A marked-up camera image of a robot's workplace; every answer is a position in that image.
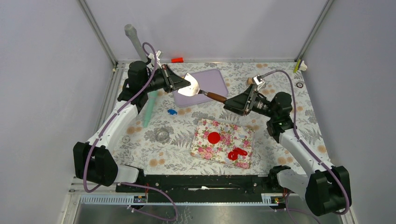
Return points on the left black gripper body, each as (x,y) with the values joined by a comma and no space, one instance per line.
(169,87)

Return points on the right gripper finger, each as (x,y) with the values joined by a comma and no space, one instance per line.
(235,107)
(242,97)

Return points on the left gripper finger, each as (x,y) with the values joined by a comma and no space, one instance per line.
(172,75)
(179,84)

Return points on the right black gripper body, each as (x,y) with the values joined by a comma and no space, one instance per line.
(253,99)

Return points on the metal dough scraper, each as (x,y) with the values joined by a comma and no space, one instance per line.
(193,89)

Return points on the red dough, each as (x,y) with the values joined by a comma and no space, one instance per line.
(213,137)

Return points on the floral tray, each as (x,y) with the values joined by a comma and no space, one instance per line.
(231,136)

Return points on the red dough ring scrap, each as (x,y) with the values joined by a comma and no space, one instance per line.
(235,153)

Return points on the clear round cutter cup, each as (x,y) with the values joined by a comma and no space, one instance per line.
(162,135)

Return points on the wooden dough roller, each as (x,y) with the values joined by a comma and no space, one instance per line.
(249,81)

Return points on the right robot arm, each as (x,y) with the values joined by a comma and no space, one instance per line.
(324,187)

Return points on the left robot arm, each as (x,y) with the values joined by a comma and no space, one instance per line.
(93,160)

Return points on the mint green rolling pin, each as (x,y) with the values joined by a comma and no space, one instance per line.
(152,96)

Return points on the orange red block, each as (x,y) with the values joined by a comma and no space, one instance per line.
(177,60)

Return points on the blue small object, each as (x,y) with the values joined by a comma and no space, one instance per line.
(172,112)

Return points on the purple tray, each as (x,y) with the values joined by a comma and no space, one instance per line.
(210,80)

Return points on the floral table mat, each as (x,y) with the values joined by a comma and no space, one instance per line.
(138,147)

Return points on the white green clip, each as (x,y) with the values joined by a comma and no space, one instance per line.
(300,66)

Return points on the grey microphone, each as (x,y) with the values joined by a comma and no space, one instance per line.
(131,34)

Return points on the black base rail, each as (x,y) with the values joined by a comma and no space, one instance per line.
(204,188)

